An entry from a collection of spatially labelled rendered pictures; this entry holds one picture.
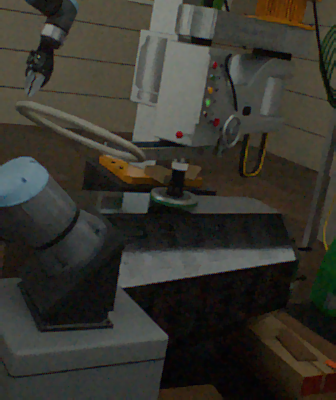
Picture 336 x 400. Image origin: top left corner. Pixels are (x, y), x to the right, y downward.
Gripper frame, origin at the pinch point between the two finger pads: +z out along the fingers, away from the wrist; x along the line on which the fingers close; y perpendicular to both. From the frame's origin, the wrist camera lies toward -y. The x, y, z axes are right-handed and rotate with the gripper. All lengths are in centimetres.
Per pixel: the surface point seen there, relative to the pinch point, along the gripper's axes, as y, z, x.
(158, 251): -42, 34, 63
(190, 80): -34, -35, 49
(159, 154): -32, -1, 49
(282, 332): -104, 49, 135
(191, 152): -50, -10, 60
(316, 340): -131, 47, 159
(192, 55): -32, -44, 46
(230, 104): -55, -37, 68
